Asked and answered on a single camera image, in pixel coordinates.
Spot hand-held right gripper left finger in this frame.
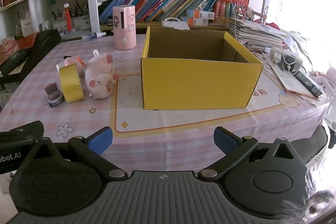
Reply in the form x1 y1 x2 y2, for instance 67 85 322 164
25 126 129 179

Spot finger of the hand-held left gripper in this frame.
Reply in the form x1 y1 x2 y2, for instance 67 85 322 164
0 120 45 146

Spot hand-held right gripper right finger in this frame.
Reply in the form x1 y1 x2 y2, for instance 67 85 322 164
197 126 307 179

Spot yellow tape roll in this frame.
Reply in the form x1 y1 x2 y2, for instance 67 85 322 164
59 64 85 103

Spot yellow cardboard box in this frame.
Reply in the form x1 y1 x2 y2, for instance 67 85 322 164
140 26 264 110

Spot pink pig plush toy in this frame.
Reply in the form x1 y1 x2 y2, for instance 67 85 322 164
84 49 119 100

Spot small pink plush keychain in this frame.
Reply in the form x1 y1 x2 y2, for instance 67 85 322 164
56 55 87 73

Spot pink checked tablecloth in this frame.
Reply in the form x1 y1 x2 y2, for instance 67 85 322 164
0 34 331 180

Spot long black case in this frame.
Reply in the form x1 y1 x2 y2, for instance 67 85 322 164
0 29 62 77

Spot open paper booklet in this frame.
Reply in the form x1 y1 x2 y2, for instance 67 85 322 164
272 64 319 103

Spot red flat box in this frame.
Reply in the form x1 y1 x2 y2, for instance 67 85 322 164
0 32 38 60

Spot black remote control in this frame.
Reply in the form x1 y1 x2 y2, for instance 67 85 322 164
293 72 323 98

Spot white power strip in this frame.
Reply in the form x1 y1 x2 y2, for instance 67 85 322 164
270 47 302 75

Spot small spray bottle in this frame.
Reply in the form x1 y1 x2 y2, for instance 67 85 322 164
82 32 107 42

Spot white box with red label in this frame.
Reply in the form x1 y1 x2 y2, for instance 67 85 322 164
21 18 35 37

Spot stack of papers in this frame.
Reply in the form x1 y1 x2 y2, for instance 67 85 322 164
226 17 289 52

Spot small white pen holder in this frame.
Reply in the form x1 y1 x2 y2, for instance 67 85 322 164
51 10 69 32

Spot pink cylindrical humidifier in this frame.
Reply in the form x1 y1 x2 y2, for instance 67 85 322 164
112 5 137 50

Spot wide white pen holder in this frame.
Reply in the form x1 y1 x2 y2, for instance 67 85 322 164
71 2 91 30

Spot red tassel ornament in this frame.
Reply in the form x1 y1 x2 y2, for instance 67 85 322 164
64 4 73 32

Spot small orange white box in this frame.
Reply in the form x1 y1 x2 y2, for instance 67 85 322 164
188 18 209 26

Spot white quilted tissue box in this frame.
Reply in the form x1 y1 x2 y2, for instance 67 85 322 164
161 19 190 30

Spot large orange white box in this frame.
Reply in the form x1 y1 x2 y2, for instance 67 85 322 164
186 9 214 20

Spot row of red books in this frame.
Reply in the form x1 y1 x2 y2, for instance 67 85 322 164
213 0 250 21

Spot row of leaning books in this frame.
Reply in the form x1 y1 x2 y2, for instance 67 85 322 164
99 0 219 24

